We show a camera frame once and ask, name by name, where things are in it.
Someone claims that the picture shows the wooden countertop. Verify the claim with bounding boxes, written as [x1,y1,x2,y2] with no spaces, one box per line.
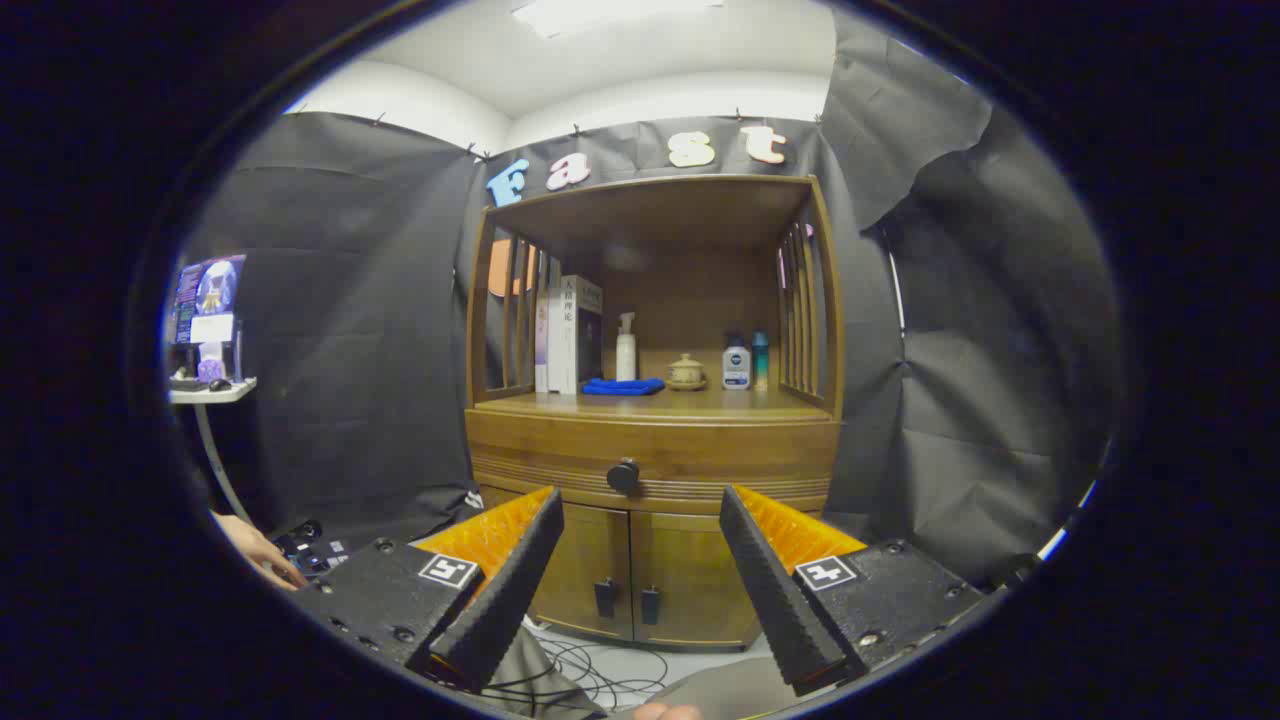
[475,385,836,421]

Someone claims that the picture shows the small white desk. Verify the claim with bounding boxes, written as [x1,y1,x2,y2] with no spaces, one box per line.
[168,378,258,521]

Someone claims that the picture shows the thick white book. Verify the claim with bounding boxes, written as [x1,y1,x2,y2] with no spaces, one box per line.
[546,275,604,395]

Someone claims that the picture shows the black backdrop cloth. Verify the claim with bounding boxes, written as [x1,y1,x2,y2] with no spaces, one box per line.
[165,10,1126,591]

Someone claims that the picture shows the black controller box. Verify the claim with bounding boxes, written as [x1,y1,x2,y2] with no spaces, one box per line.
[272,520,351,581]

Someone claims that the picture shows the wooden drawer with black knob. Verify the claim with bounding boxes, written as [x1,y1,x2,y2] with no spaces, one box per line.
[467,410,841,516]

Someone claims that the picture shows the black floor cables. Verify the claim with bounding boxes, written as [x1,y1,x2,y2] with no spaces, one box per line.
[480,620,671,713]

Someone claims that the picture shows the wooden cabinet door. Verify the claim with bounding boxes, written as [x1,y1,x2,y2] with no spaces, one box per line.
[480,487,633,641]
[630,510,766,649]

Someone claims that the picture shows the wooden cabinet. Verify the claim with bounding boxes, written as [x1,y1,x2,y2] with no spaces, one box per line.
[463,175,846,651]

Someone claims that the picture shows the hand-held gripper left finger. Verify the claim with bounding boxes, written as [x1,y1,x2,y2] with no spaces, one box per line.
[290,486,566,693]

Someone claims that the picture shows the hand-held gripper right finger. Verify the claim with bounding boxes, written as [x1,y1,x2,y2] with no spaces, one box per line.
[719,485,986,698]

